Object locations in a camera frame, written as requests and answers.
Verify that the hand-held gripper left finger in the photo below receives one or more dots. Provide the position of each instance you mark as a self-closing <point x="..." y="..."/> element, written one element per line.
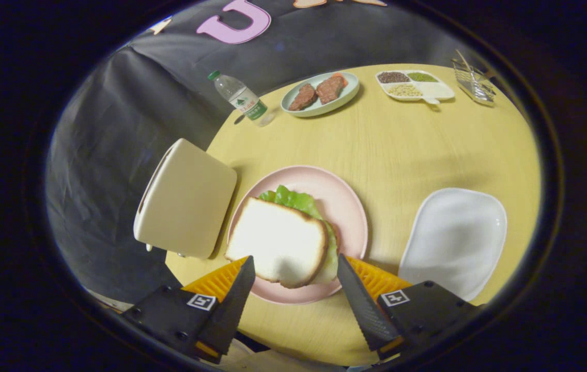
<point x="226" y="315"/>

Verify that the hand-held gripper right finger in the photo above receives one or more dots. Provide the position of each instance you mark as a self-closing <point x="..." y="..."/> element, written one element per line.
<point x="366" y="310"/>

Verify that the plain white bread slice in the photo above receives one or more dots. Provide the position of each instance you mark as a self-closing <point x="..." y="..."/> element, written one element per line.
<point x="278" y="237"/>

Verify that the green lettuce leaf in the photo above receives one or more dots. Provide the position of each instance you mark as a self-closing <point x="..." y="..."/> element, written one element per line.
<point x="293" y="199"/>

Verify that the person's beige clothing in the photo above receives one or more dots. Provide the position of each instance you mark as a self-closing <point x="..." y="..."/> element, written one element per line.
<point x="278" y="360"/>

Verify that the white rounded plate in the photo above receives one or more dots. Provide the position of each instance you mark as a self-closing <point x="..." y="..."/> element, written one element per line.
<point x="453" y="237"/>

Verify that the pink round plate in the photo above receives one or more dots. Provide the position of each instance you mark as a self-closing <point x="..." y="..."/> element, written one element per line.
<point x="335" y="196"/>

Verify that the white toaster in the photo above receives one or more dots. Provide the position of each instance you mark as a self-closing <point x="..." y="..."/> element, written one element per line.
<point x="190" y="201"/>

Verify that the pale green oval plate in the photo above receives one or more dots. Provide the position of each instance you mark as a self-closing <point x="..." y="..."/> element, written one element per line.
<point x="348" y="95"/>

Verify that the black backdrop cloth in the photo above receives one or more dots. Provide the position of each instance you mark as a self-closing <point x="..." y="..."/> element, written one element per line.
<point x="118" y="129"/>

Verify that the clear water bottle green cap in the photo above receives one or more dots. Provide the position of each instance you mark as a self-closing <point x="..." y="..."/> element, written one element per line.
<point x="242" y="98"/>

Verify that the brown meat piece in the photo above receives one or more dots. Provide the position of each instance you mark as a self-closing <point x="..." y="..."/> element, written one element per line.
<point x="329" y="89"/>
<point x="304" y="97"/>

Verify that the pile of yellow beans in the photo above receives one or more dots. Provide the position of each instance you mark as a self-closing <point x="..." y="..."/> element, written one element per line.
<point x="404" y="90"/>

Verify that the white divided dish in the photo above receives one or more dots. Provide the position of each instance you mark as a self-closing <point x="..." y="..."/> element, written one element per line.
<point x="438" y="92"/>

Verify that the orange carrot slice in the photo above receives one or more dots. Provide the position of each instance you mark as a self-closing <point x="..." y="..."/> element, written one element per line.
<point x="342" y="78"/>

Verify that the pile of dark beans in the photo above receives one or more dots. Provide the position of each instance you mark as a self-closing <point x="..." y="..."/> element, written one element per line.
<point x="392" y="77"/>

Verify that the pile of green beans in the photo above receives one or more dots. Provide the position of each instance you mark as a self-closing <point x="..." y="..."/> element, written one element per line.
<point x="421" y="77"/>

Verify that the wooden stick utensil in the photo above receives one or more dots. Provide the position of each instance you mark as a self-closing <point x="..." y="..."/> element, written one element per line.
<point x="464" y="61"/>

